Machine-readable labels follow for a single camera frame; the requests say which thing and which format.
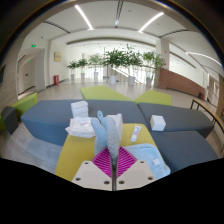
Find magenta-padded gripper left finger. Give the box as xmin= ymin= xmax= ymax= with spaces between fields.
xmin=71 ymin=147 xmax=115 ymax=192

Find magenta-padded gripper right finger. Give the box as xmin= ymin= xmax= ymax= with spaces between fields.
xmin=115 ymin=147 xmax=158 ymax=192

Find light blue towel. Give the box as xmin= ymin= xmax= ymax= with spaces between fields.
xmin=90 ymin=109 xmax=172 ymax=181

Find yellow ottoman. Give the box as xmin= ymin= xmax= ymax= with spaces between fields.
xmin=54 ymin=123 xmax=161 ymax=183

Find small white tube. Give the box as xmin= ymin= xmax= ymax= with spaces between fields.
xmin=130 ymin=124 xmax=142 ymax=143

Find white plastic-wrapped pack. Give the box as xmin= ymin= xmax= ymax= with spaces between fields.
xmin=65 ymin=116 xmax=97 ymax=139

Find dark grey wedge seat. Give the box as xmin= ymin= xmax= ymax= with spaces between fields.
xmin=149 ymin=130 xmax=219 ymax=174

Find white cube box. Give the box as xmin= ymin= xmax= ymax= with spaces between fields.
xmin=149 ymin=114 xmax=167 ymax=132

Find white stacked tissue packs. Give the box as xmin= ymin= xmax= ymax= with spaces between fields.
xmin=70 ymin=100 xmax=90 ymax=118

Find blue-grey upholstered seat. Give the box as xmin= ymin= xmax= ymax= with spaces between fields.
xmin=20 ymin=99 xmax=141 ymax=147

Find dark grey long seat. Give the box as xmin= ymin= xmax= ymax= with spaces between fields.
xmin=137 ymin=102 xmax=215 ymax=138

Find small green seat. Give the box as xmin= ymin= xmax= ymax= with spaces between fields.
xmin=133 ymin=89 xmax=173 ymax=107

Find green flat seat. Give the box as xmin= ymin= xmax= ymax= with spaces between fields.
xmin=79 ymin=85 xmax=133 ymax=102

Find green angled bench seat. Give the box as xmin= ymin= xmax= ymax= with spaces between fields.
xmin=0 ymin=92 xmax=39 ymax=133

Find dark grey cube stool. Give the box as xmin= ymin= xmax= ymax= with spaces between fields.
xmin=0 ymin=105 xmax=19 ymax=135

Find row of potted plants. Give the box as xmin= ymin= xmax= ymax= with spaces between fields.
xmin=66 ymin=44 xmax=166 ymax=86

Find ceiling strip lights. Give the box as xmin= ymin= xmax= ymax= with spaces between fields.
xmin=73 ymin=3 xmax=223 ymax=68

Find wooden bench black frame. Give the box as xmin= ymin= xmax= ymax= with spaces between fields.
xmin=190 ymin=98 xmax=224 ymax=134

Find yellow framed wall picture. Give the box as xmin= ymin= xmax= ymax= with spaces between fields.
xmin=53 ymin=51 xmax=62 ymax=63

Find black wall screen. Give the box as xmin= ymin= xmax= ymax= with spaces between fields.
xmin=0 ymin=64 xmax=6 ymax=86

